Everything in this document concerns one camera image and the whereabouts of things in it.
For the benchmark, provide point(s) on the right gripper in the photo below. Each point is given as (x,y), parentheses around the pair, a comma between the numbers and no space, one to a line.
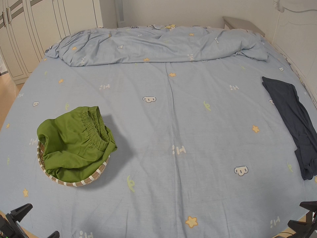
(313,229)

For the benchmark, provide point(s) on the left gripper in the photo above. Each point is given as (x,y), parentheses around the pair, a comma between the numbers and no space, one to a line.
(10,228)

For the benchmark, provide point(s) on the green shorts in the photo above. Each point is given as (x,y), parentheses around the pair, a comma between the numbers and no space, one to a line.
(69,142)

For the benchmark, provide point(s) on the round woven basket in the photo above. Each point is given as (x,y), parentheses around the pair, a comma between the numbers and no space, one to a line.
(69,183)

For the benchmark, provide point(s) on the dark blue garment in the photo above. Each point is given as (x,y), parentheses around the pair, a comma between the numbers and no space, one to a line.
(289,108)

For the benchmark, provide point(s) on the bed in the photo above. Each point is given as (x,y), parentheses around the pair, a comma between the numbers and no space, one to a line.
(173,132)

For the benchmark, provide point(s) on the white wardrobe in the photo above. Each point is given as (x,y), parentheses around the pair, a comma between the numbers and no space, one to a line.
(37,33)

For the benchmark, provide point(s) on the grey bedside table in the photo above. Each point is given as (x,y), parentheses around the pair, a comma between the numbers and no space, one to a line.
(240,23)

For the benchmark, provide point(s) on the pale blue quilt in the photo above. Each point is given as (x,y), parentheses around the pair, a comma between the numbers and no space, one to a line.
(148,48)

